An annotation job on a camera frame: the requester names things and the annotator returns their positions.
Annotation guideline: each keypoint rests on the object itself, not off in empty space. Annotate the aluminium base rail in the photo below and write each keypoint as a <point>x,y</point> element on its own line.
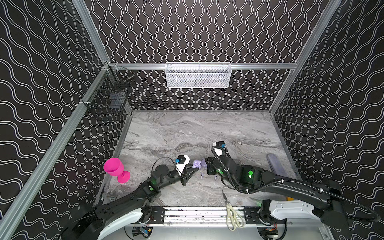
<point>202,217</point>

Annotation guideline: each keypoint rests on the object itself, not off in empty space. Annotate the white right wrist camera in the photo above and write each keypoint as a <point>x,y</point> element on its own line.
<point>221,148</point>

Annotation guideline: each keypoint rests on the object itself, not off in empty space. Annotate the beige handled scissors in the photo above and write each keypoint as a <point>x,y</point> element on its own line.
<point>233,219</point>

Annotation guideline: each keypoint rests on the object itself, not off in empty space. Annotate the aluminium left side bar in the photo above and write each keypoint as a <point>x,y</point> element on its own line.
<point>19,207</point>

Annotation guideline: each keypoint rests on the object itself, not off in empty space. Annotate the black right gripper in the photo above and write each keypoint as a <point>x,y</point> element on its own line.
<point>210,166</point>

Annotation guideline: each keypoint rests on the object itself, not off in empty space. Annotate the black wire basket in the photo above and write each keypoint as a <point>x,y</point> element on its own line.
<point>109,102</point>

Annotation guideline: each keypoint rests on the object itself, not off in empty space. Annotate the aluminium back horizontal bar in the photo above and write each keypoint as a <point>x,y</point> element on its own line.
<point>187,66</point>

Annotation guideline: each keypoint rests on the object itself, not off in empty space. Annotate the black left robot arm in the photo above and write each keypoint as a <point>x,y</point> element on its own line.
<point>103,220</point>

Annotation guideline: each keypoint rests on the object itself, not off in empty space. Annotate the pink plastic goblet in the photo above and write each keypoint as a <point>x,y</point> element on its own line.
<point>115,168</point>

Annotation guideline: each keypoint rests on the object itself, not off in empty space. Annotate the grey purple glasses case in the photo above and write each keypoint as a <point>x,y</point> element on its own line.
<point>276,165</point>

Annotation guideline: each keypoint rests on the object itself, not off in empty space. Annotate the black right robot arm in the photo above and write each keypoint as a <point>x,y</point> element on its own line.
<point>328,203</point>

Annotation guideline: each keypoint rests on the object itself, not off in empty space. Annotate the aluminium corner frame post left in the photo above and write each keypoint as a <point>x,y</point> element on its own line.
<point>91,29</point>

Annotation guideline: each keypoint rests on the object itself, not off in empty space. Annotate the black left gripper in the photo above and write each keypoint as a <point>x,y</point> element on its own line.
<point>184,177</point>

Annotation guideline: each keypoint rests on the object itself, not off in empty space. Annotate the white wire basket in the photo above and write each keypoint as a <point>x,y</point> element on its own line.
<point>198,78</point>

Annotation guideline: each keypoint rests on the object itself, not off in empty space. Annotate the aluminium corner frame post right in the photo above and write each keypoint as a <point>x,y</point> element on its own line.
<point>314,37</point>

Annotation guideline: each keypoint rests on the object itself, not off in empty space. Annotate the aluminium corner frame post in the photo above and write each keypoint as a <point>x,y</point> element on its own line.
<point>314,37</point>
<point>91,29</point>

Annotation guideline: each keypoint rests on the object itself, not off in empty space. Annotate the purple earbud charging case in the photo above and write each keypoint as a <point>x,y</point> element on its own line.
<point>199,164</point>

